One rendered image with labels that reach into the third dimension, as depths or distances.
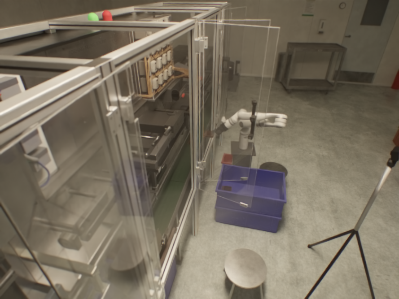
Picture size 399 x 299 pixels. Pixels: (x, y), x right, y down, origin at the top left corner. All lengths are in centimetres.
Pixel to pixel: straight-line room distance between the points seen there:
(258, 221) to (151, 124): 131
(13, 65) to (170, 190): 136
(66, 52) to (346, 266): 249
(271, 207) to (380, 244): 106
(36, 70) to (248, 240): 211
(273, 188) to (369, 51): 495
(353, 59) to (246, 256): 567
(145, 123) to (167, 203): 61
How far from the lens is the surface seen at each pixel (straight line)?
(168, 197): 183
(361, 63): 699
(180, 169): 205
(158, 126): 186
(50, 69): 72
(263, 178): 255
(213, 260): 229
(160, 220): 171
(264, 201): 225
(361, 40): 685
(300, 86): 565
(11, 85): 113
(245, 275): 196
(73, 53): 149
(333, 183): 332
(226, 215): 243
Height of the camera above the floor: 193
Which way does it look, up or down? 34 degrees down
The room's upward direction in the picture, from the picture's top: straight up
